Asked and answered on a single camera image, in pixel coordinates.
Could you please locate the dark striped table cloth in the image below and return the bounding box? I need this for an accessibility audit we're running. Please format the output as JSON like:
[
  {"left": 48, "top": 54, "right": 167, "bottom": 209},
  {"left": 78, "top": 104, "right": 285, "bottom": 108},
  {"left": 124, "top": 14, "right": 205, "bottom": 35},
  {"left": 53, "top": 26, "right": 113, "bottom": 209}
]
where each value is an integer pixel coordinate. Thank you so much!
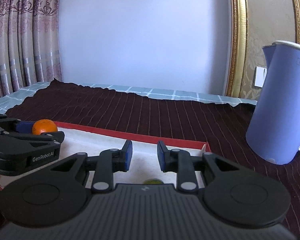
[{"left": 5, "top": 80, "right": 300, "bottom": 235}]

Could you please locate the orange mandarin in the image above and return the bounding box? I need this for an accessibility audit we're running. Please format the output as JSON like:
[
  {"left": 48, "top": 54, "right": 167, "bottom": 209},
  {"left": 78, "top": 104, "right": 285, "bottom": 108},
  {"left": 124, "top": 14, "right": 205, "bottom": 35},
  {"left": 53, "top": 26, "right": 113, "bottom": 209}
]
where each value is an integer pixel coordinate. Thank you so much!
[{"left": 32, "top": 119, "right": 58, "bottom": 135}]

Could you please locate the light blue checked sheet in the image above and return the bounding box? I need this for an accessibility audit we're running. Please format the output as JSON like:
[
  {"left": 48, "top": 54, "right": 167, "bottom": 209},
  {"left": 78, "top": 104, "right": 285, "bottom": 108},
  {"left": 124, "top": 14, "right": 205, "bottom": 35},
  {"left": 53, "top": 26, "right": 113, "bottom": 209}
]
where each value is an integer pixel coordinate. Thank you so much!
[{"left": 0, "top": 82, "right": 257, "bottom": 114}]

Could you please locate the pink patterned curtain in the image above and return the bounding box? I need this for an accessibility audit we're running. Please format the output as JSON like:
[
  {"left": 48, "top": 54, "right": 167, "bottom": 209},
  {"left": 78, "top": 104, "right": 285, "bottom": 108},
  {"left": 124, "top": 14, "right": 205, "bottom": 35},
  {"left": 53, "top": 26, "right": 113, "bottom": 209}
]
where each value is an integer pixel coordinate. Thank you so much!
[{"left": 0, "top": 0, "right": 62, "bottom": 97}]

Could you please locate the red shallow box tray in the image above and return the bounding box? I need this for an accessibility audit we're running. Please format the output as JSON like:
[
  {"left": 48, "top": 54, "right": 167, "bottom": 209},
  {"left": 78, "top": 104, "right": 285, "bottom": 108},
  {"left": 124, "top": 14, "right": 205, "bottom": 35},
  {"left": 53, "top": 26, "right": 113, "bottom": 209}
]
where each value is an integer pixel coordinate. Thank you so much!
[{"left": 56, "top": 122, "right": 211, "bottom": 185}]

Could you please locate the blue electric kettle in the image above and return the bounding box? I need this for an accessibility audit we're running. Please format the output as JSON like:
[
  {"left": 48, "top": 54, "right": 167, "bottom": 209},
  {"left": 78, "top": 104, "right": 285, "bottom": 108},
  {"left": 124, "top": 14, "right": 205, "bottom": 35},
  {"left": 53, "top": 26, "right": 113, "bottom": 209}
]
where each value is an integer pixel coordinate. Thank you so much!
[{"left": 245, "top": 41, "right": 300, "bottom": 165}]

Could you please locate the white wall switch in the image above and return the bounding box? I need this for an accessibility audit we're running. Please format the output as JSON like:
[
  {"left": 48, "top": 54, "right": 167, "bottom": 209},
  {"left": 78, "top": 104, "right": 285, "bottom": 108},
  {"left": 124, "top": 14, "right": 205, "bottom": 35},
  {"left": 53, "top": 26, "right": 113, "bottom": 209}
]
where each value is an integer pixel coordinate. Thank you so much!
[{"left": 254, "top": 66, "right": 267, "bottom": 88}]

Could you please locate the gold picture frame moulding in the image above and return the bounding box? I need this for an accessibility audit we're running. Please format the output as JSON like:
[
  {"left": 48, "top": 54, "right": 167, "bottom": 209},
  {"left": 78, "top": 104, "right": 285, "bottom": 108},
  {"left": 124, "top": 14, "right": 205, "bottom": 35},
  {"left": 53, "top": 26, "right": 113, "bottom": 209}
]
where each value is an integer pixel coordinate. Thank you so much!
[{"left": 225, "top": 0, "right": 248, "bottom": 98}]

